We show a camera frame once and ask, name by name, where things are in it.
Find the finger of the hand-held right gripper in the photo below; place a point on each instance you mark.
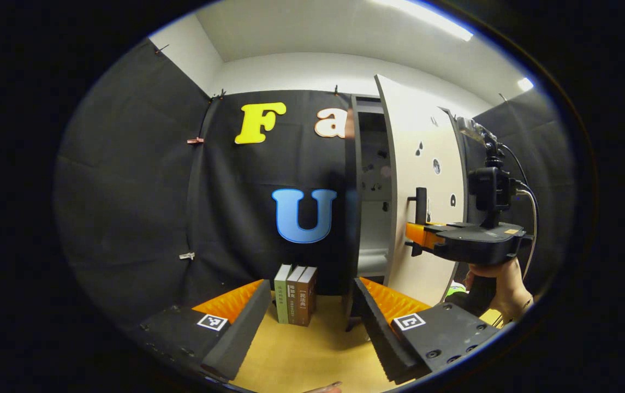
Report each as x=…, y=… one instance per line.
x=424, y=234

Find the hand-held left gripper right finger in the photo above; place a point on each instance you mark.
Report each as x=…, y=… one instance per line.
x=380, y=338

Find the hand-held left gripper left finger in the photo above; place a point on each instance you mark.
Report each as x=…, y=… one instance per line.
x=241, y=338

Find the beige cabinet door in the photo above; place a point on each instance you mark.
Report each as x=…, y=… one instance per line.
x=410, y=147

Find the white cabinet shelf board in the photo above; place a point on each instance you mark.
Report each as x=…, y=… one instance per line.
x=373, y=262

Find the green book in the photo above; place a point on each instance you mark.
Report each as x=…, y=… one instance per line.
x=282, y=295

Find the olive brown book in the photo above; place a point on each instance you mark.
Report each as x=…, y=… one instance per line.
x=293, y=297

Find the silver clip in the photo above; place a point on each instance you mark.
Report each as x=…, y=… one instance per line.
x=186, y=255

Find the ceiling light panel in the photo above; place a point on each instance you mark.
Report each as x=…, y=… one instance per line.
x=525, y=83

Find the black backdrop cloth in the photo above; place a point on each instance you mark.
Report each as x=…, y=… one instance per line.
x=126, y=191

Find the red clip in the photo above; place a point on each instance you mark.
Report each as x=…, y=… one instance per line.
x=196, y=140

